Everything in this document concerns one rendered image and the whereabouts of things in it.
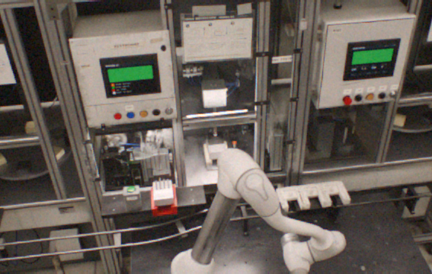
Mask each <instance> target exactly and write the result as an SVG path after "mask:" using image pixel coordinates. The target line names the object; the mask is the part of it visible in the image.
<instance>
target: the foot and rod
mask: <svg viewBox="0 0 432 274"><path fill-rule="evenodd" d="M207 138H208V143H209V145H222V144H224V137H223V134H222V131H217V126H214V127H213V132H208V133H207Z"/></svg>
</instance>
